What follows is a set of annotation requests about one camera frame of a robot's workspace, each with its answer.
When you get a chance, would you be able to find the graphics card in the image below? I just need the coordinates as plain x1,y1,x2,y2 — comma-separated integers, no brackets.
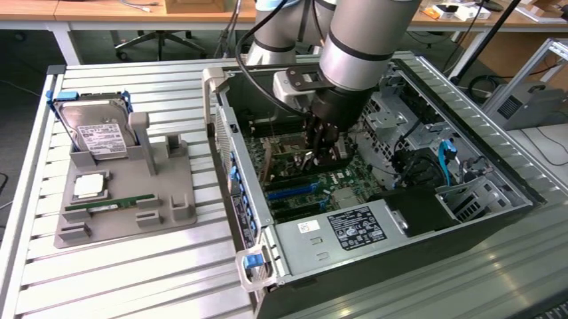
257,138,356,183

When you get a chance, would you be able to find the grey computer tower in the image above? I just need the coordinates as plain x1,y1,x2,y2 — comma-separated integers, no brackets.
481,82,568,132

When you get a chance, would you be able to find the grey power supply unit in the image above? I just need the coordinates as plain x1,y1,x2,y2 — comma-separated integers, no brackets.
272,199,408,276

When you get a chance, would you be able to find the green Dell motherboard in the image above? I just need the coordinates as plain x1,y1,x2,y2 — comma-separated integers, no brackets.
241,114,387,223

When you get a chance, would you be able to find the black open PC case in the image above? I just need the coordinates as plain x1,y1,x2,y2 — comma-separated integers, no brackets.
201,58,547,319

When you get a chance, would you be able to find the black keyboard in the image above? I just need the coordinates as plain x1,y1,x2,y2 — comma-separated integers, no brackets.
518,304,568,319

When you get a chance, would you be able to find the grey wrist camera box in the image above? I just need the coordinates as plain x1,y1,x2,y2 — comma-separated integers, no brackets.
271,67,328,100

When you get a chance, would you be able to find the black plastic shroud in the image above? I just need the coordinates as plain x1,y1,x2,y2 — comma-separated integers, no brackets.
380,185,460,239

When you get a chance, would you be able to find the black stand pole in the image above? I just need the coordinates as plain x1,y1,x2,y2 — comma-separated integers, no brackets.
447,0,523,84

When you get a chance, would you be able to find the blue disk wire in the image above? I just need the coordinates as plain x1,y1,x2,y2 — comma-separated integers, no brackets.
436,139,454,189

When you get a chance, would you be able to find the blue expansion slot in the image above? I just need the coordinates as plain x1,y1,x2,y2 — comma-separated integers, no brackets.
264,184,323,201

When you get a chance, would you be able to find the silver hard disk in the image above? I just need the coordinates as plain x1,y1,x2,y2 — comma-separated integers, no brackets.
58,99,136,160

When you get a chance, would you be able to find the brown cardboard box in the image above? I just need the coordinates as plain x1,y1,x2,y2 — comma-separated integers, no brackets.
164,0,228,15

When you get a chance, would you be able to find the aluminium profile frame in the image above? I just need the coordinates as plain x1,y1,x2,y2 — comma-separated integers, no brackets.
503,37,568,100

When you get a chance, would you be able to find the black office chair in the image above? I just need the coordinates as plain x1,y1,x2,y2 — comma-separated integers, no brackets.
113,29,208,61

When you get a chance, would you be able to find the silver CPU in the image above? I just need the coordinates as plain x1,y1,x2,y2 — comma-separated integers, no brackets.
72,174,109,200

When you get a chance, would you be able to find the grey parts rack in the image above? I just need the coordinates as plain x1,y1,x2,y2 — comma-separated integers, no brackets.
52,111,199,250

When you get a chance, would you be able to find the metal disk bay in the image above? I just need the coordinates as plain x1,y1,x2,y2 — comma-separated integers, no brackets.
363,66,448,157

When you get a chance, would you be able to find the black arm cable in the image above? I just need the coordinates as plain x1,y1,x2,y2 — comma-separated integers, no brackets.
233,0,311,116

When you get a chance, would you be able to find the green loose RAM stick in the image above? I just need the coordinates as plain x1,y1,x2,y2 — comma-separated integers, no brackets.
64,194,158,212

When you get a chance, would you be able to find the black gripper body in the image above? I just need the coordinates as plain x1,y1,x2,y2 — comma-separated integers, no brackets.
309,86,371,132

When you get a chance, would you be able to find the white loose cable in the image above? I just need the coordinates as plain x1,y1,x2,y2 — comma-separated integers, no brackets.
118,0,160,13

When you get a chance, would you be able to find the blue disk caddy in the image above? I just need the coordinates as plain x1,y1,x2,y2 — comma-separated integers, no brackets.
45,88,134,147

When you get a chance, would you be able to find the white cardboard box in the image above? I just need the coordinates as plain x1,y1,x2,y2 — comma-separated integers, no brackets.
450,7,491,22

